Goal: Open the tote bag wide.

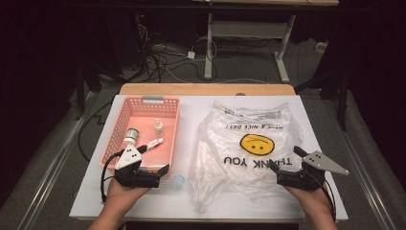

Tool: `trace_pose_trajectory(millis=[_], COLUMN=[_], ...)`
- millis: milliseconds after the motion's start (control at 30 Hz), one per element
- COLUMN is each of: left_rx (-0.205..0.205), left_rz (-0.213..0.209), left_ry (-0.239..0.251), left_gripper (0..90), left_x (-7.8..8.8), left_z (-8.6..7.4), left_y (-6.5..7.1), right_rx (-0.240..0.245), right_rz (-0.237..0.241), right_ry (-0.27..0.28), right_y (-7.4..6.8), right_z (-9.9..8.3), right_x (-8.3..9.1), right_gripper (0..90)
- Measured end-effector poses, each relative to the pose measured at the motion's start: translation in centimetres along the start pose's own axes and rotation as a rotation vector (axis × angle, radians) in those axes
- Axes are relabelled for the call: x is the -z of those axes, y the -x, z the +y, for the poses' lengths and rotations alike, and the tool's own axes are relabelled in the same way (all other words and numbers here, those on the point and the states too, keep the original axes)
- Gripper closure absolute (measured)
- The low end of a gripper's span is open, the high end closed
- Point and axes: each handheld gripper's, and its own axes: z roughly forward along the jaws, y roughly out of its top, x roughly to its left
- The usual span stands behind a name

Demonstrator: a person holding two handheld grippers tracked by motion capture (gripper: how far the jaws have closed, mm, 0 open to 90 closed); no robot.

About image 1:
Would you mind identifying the black floor cable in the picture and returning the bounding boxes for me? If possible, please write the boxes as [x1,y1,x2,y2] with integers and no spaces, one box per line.
[78,102,113,162]

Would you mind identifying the person's right hand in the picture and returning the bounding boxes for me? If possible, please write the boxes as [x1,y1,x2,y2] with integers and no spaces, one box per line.
[283,183,333,215]

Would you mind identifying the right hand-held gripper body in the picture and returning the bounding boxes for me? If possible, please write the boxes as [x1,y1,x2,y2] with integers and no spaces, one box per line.
[277,150,350,192]

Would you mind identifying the white tube with red end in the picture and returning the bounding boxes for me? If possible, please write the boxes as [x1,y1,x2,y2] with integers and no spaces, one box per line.
[146,137,165,151]

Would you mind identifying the small white dropper bottle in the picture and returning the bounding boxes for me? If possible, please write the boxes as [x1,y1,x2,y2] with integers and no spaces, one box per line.
[153,118,166,138]

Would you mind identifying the clear smiley plastic bag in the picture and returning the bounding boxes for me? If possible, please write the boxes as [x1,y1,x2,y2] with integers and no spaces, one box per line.
[188,101,305,214]

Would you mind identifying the right hand-held gripper cable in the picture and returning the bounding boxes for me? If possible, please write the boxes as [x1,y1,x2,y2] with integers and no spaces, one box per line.
[319,181,338,223]

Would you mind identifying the tangle of floor cables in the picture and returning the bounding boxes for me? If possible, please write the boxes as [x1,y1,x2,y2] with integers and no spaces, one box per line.
[137,22,221,84]

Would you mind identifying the black stand leg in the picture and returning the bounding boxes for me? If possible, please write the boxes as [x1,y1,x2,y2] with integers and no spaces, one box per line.
[75,60,87,121]

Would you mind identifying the hand-held gripper cable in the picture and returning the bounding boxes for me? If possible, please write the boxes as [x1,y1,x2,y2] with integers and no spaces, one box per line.
[319,181,338,223]
[100,149,124,204]

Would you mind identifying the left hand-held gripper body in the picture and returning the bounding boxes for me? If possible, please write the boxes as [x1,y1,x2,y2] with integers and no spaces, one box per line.
[114,145,161,189]

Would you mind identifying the wooden table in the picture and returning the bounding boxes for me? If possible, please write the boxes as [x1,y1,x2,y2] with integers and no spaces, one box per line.
[78,82,339,224]

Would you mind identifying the metal floor rail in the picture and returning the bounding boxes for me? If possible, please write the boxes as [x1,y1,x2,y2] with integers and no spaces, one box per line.
[331,124,398,230]
[13,92,97,230]

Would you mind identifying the left hand-held gripper cable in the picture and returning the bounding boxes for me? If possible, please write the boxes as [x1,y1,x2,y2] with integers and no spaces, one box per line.
[100,149,124,204]

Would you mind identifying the white metal desk frame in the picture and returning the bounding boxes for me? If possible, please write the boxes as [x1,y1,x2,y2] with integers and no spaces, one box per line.
[191,0,339,83]

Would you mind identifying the white board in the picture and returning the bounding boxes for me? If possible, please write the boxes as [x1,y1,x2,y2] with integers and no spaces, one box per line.
[69,94,349,221]

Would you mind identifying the white jar with green label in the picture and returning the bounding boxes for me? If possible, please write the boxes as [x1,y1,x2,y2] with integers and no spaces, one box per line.
[124,127,140,147]

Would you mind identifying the pink plastic basket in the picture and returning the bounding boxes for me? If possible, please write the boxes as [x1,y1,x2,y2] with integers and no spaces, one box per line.
[99,95,181,177]

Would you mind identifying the person's left hand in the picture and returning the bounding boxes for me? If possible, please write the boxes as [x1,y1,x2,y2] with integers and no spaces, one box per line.
[105,178,151,209]

